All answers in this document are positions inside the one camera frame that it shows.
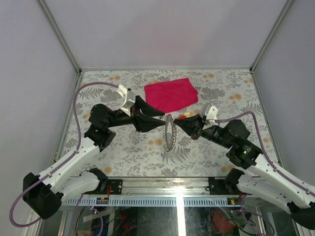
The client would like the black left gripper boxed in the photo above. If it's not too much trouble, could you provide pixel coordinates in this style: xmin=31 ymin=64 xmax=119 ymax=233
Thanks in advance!
xmin=106 ymin=96 xmax=167 ymax=132

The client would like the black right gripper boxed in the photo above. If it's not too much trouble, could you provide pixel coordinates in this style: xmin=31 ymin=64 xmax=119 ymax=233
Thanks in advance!
xmin=174 ymin=113 xmax=233 ymax=149

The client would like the large metal keyring chain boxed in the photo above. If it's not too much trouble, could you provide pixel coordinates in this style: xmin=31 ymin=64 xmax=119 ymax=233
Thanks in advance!
xmin=162 ymin=113 xmax=178 ymax=152

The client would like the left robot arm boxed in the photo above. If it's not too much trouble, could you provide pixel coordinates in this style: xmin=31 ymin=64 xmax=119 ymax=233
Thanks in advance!
xmin=22 ymin=95 xmax=165 ymax=219

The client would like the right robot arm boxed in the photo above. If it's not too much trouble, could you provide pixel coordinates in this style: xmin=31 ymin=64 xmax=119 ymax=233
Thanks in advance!
xmin=174 ymin=115 xmax=315 ymax=230

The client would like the pink cloth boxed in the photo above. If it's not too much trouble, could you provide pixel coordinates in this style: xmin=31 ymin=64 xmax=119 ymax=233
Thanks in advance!
xmin=144 ymin=78 xmax=198 ymax=113

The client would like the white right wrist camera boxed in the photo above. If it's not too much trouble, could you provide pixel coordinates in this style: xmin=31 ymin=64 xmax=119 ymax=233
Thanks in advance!
xmin=199 ymin=104 xmax=218 ymax=125

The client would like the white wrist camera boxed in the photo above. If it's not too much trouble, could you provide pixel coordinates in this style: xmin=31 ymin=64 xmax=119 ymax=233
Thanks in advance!
xmin=116 ymin=85 xmax=136 ymax=117
xmin=199 ymin=104 xmax=218 ymax=125

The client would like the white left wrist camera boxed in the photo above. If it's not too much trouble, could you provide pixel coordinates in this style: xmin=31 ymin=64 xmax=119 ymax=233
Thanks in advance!
xmin=116 ymin=85 xmax=136 ymax=117

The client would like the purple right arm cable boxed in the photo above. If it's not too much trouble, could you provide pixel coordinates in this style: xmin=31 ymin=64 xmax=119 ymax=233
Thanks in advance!
xmin=214 ymin=111 xmax=315 ymax=195

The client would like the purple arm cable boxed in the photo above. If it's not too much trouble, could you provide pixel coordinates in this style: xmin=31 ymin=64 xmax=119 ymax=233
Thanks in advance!
xmin=9 ymin=82 xmax=120 ymax=227
xmin=214 ymin=111 xmax=315 ymax=195

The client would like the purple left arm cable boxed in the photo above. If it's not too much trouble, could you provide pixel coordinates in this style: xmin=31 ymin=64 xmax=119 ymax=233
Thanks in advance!
xmin=9 ymin=82 xmax=120 ymax=227

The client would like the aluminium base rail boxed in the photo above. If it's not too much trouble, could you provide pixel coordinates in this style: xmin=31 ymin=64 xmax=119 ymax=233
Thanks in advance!
xmin=56 ymin=176 xmax=302 ymax=206

